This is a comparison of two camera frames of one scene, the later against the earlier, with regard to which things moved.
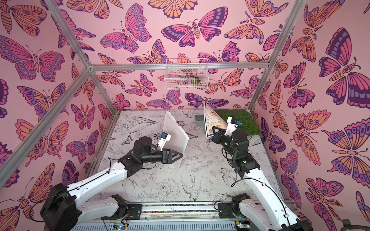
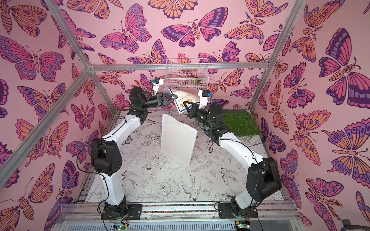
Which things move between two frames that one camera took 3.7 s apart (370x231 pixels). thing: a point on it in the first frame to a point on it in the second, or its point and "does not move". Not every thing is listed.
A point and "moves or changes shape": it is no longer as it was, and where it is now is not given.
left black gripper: [167, 159] to [159, 102]
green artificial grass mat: [248, 124] does not move
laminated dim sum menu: [212, 120] moves or changes shape
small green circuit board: [120, 227] does not move
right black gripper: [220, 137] to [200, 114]
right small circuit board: [243, 224] does not move
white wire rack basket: [187, 79] does not move
